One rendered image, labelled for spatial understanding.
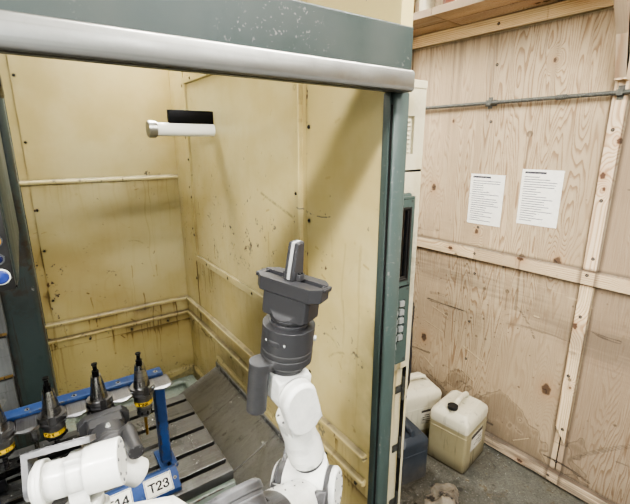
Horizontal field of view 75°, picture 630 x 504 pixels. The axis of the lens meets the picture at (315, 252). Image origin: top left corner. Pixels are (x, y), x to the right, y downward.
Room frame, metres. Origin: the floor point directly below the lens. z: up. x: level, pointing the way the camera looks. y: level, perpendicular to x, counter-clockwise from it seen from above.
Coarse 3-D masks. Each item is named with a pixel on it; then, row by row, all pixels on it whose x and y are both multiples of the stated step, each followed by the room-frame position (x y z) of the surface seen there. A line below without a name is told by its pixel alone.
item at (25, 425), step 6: (36, 414) 0.92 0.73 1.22; (18, 420) 0.90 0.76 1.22; (24, 420) 0.90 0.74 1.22; (30, 420) 0.90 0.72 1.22; (36, 420) 0.90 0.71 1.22; (18, 426) 0.87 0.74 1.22; (24, 426) 0.87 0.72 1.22; (30, 426) 0.87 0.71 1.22; (36, 426) 0.87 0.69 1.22; (18, 432) 0.85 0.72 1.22; (24, 432) 0.85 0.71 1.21; (30, 432) 0.86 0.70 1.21
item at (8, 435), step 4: (12, 424) 0.87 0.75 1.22; (12, 428) 0.85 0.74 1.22; (4, 432) 0.84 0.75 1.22; (8, 432) 0.84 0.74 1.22; (12, 432) 0.85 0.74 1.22; (0, 436) 0.83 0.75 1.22; (4, 436) 0.83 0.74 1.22; (8, 436) 0.84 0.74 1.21; (12, 436) 0.85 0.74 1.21; (0, 440) 0.83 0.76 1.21; (4, 440) 0.83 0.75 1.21; (8, 440) 0.84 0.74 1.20
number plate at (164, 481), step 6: (162, 474) 1.00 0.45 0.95; (168, 474) 1.00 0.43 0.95; (150, 480) 0.98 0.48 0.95; (156, 480) 0.98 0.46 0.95; (162, 480) 0.99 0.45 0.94; (168, 480) 0.99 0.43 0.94; (144, 486) 0.96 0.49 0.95; (150, 486) 0.97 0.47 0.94; (156, 486) 0.97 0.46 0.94; (162, 486) 0.98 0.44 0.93; (168, 486) 0.98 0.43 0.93; (150, 492) 0.96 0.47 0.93; (156, 492) 0.96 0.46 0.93; (162, 492) 0.97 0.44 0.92; (150, 498) 0.95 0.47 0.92
